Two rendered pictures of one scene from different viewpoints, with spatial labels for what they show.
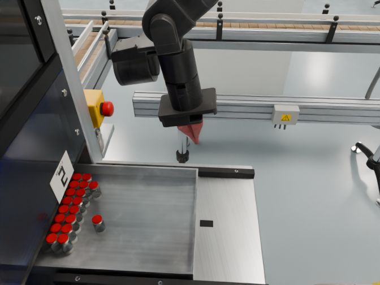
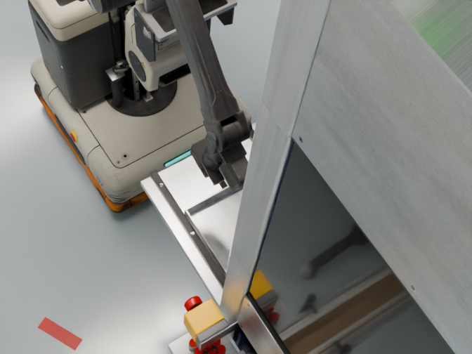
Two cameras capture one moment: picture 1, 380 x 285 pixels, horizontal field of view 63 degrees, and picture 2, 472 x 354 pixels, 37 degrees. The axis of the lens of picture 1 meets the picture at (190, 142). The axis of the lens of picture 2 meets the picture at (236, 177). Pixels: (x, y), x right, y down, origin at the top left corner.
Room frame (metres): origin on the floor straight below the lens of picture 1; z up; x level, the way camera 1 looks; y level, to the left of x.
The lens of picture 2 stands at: (0.93, 0.57, 2.51)
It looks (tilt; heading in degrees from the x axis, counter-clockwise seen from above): 62 degrees down; 226
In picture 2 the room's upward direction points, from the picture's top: 10 degrees clockwise
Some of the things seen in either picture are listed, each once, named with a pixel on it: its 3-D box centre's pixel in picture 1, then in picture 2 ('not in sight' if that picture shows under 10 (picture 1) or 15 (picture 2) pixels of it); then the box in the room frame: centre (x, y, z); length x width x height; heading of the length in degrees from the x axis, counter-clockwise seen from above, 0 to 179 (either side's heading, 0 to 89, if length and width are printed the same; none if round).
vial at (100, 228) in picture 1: (99, 225); not in sight; (0.36, 0.19, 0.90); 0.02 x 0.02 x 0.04
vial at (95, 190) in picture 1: (95, 190); not in sight; (0.45, 0.22, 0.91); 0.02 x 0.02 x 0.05
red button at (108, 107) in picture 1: (106, 108); (194, 305); (0.64, 0.22, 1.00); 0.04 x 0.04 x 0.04; 87
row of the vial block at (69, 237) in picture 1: (78, 211); not in sight; (0.40, 0.24, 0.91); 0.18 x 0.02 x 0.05; 177
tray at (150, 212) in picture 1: (118, 214); (265, 241); (0.39, 0.16, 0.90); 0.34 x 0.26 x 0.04; 87
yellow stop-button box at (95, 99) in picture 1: (88, 108); (205, 323); (0.65, 0.26, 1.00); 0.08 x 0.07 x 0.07; 87
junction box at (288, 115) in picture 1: (285, 115); not in sight; (1.25, -0.48, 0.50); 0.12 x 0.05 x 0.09; 87
